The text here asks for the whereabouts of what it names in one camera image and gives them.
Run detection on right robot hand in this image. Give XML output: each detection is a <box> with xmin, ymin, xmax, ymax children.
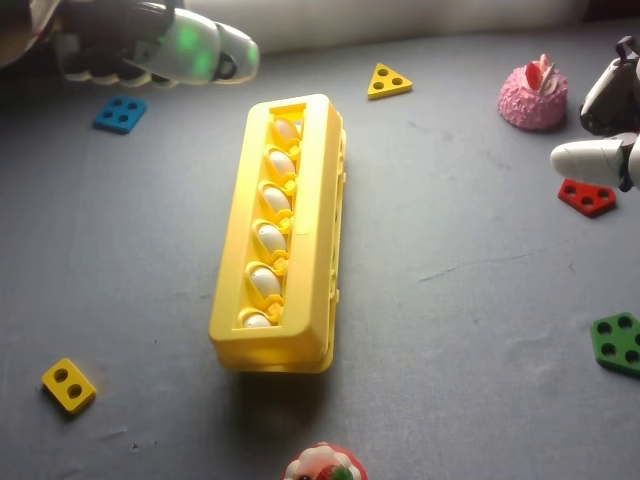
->
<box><xmin>549</xmin><ymin>34</ymin><xmax>640</xmax><ymax>195</ymax></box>

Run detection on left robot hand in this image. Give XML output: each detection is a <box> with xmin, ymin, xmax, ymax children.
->
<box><xmin>0</xmin><ymin>0</ymin><xmax>262</xmax><ymax>90</ymax></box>

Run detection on yellow plastic egg carton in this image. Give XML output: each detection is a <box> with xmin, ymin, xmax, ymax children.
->
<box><xmin>208</xmin><ymin>93</ymin><xmax>350</xmax><ymax>375</ymax></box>

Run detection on red pentagon block with holes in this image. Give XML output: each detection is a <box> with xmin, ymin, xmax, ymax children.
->
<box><xmin>557</xmin><ymin>175</ymin><xmax>619</xmax><ymax>219</ymax></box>

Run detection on pink toy cake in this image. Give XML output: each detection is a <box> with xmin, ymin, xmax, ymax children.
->
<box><xmin>497</xmin><ymin>53</ymin><xmax>569</xmax><ymax>132</ymax></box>

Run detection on blue square block four holes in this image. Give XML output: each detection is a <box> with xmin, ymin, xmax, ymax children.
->
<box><xmin>93</xmin><ymin>96</ymin><xmax>149</xmax><ymax>135</ymax></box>

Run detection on green pentagon block with holes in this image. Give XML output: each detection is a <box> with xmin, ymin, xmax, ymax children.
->
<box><xmin>590</xmin><ymin>312</ymin><xmax>640</xmax><ymax>379</ymax></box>

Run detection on yellow triangle block three holes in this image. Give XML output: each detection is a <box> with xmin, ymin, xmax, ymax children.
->
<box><xmin>367</xmin><ymin>62</ymin><xmax>414</xmax><ymax>101</ymax></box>

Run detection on yellow rectangle block two holes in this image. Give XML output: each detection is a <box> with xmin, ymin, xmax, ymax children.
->
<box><xmin>41</xmin><ymin>357</ymin><xmax>98</xmax><ymax>415</ymax></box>

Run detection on strawberry cream toy cake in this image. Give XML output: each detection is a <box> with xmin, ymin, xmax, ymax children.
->
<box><xmin>282</xmin><ymin>442</ymin><xmax>370</xmax><ymax>480</ymax></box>

